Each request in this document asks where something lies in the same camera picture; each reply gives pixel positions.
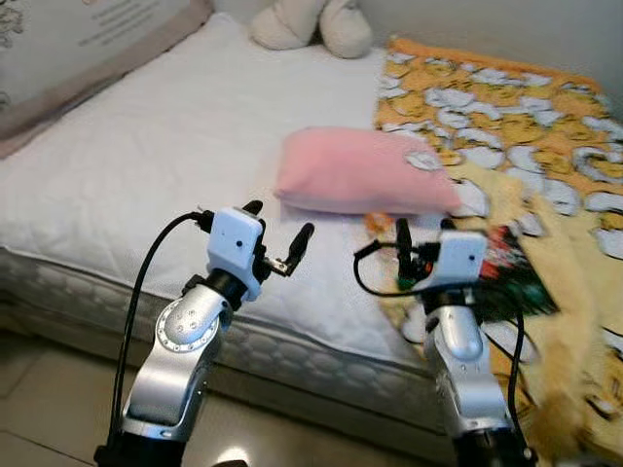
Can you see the cream plush toy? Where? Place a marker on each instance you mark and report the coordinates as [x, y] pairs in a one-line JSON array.
[[341, 29]]

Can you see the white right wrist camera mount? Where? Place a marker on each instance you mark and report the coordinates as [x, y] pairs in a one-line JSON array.
[[459, 258]]

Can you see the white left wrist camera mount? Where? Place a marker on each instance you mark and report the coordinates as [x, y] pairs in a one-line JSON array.
[[234, 243]]

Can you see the beige bed base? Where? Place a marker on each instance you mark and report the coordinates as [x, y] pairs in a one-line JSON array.
[[321, 401]]

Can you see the white quilted mattress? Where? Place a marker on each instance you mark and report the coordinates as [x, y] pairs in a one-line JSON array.
[[146, 146]]

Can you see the yellow cartoon print blanket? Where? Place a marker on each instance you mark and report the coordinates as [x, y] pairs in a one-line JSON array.
[[487, 107]]

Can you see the dark red green book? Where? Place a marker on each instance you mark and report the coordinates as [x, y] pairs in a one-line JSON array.
[[516, 277]]

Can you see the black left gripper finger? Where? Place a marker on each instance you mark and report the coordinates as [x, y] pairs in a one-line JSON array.
[[304, 243], [254, 207]]

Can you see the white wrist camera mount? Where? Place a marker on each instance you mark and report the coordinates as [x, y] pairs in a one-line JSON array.
[[459, 258], [234, 243]]

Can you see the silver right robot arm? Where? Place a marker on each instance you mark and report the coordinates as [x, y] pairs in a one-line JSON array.
[[458, 350]]

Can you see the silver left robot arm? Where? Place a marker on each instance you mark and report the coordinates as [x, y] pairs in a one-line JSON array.
[[180, 331]]

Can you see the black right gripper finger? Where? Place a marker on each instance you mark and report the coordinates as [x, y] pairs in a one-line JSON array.
[[448, 227], [403, 248]]

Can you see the pink pillow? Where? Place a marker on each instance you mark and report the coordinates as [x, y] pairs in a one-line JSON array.
[[350, 170]]

